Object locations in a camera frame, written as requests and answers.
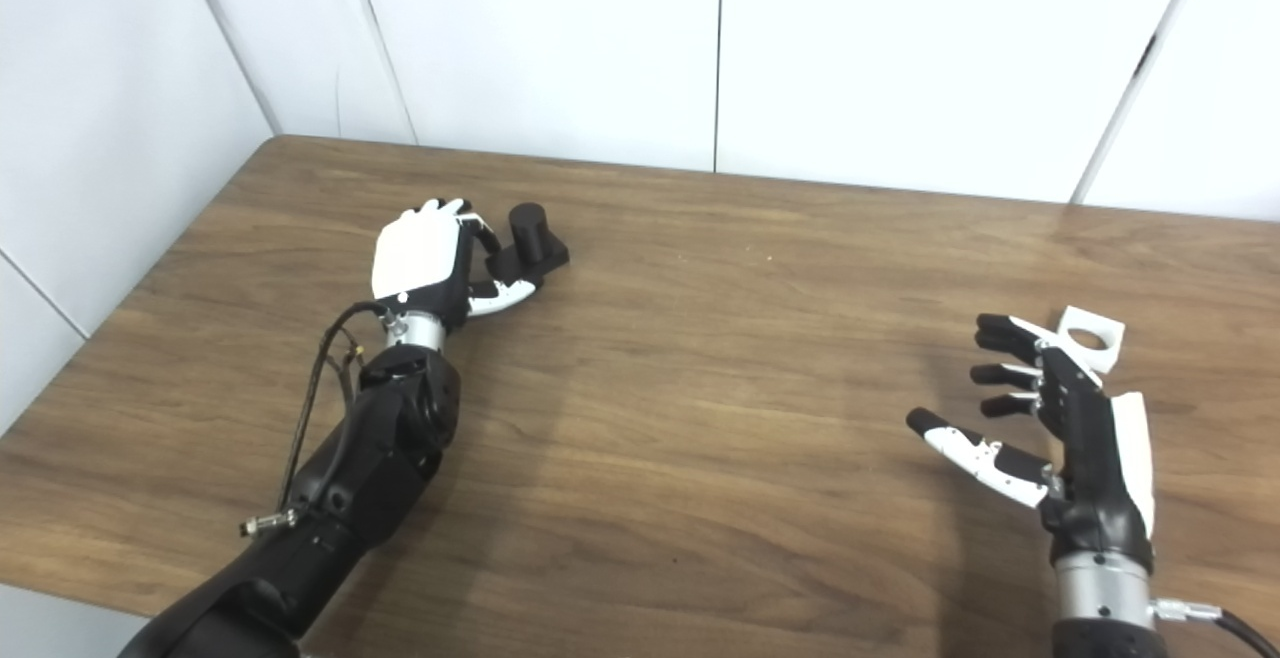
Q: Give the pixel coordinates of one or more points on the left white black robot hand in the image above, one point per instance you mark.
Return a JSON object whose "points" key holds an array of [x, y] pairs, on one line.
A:
{"points": [[420, 253]]}

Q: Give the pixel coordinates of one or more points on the white square piece with hole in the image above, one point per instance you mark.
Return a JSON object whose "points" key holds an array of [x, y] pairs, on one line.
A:
{"points": [[1108, 350]]}

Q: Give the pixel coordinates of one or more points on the black peg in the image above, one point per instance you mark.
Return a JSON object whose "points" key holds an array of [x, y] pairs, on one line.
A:
{"points": [[528, 233]]}

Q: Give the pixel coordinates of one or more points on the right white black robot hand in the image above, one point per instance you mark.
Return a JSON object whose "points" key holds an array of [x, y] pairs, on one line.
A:
{"points": [[1095, 468]]}

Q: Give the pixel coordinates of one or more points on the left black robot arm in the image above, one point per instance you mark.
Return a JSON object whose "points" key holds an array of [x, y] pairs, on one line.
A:
{"points": [[370, 468]]}

